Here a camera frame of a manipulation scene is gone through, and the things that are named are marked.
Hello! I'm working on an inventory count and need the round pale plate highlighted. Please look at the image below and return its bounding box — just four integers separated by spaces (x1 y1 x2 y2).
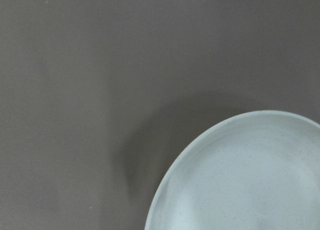
144 110 320 229

